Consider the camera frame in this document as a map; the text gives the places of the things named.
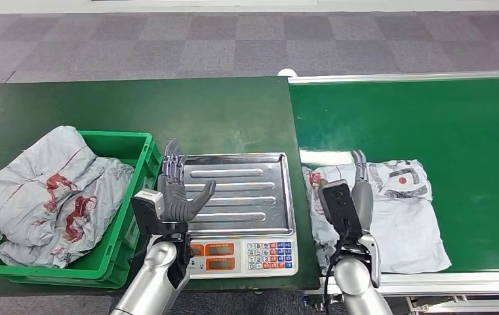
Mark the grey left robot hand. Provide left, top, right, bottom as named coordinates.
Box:
left=157, top=138, right=218, bottom=223

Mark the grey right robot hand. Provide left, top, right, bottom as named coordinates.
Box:
left=351, top=149, right=375, bottom=236

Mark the grey package with black print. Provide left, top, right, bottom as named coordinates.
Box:
left=303, top=158, right=452, bottom=275

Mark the green plastic basket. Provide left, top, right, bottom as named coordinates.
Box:
left=0, top=130, right=164, bottom=290

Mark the electronic scale with steel tray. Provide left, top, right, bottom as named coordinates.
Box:
left=175, top=152, right=299, bottom=280

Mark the green belt conveyor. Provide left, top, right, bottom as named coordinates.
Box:
left=288, top=69, right=499, bottom=315

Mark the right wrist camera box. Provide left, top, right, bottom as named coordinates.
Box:
left=317, top=178, right=365, bottom=247

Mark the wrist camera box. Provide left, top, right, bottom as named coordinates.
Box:
left=317, top=178, right=365, bottom=247
left=130, top=189, right=166, bottom=238

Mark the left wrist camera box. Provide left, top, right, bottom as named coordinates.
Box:
left=130, top=189, right=166, bottom=238

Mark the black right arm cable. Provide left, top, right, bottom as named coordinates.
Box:
left=322, top=217, right=351, bottom=315

